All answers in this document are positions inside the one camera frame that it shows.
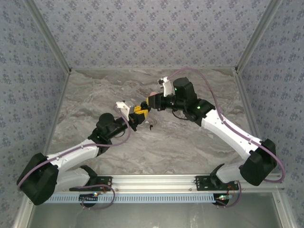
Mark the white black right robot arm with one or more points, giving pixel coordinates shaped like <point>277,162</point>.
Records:
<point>225,130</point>

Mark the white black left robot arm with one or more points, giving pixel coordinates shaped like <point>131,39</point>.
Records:
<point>71,154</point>

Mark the black controller board with LED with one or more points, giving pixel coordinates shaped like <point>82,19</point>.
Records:
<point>88,198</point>
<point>222,197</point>

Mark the grey metal panel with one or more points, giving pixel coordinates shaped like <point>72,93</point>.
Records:
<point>152,216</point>

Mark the aluminium table side rail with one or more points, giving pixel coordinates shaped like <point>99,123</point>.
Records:
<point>55,123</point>
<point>253,123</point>

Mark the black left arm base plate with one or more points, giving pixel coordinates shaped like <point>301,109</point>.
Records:
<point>107,185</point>

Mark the wide aluminium mounting rail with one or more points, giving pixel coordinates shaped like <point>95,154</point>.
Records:
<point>152,183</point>

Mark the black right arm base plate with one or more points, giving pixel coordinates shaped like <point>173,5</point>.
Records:
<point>202,185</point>

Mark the slanted aluminium frame post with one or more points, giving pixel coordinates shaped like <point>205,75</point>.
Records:
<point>50,35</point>
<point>256,35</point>

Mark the short aluminium frame post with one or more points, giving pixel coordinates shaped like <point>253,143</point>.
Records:
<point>283,211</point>
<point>23,213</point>

